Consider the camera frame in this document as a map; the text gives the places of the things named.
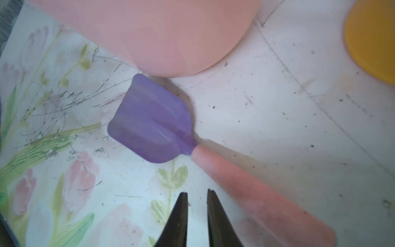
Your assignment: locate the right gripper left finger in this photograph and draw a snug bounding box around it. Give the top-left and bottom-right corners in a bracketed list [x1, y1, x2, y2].
[155, 192, 188, 247]

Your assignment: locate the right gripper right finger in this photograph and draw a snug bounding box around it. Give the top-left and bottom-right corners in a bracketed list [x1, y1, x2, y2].
[207, 189, 243, 247]

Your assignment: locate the purple shovel pink handle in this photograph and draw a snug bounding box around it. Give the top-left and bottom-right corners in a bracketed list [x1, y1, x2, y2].
[108, 74, 337, 247]

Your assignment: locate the pink plastic bucket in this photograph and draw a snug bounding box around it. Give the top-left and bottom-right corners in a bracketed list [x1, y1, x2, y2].
[31, 0, 260, 78]

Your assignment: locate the floral pink table mat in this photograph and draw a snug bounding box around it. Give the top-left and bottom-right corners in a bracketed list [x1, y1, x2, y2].
[1, 1, 395, 247]

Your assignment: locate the yellow toy watering can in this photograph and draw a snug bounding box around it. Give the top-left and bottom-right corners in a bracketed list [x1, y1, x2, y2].
[344, 0, 395, 85]

